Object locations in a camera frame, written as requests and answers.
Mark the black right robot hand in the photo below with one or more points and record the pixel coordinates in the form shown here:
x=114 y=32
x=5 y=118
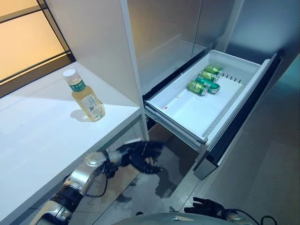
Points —
x=206 y=206

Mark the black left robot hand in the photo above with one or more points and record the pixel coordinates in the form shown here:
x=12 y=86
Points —
x=140 y=155

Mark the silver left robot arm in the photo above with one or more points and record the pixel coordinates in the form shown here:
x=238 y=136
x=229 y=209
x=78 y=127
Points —
x=77 y=180

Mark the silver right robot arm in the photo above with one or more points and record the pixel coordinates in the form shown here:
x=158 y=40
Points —
x=236 y=215

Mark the white fridge drawer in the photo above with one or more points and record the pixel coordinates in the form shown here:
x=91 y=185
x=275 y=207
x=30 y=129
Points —
x=206 y=103

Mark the stainless steel fridge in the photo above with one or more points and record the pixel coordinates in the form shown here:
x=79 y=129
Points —
x=187 y=35

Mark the grey robot torso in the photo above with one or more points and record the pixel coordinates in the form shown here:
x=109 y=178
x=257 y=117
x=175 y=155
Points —
x=173 y=219

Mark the yellow tea bottle white cap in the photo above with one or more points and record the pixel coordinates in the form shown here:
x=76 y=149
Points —
x=87 y=98

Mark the green drink can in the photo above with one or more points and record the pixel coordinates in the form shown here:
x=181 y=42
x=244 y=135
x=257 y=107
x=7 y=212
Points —
x=209 y=75
x=213 y=69
x=197 y=87
x=208 y=84

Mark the white cabinet side panel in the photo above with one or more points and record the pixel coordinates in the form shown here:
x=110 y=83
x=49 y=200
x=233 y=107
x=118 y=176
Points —
x=131 y=58

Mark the window with dark frame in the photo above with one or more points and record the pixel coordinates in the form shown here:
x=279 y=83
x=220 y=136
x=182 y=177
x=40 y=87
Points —
x=28 y=42

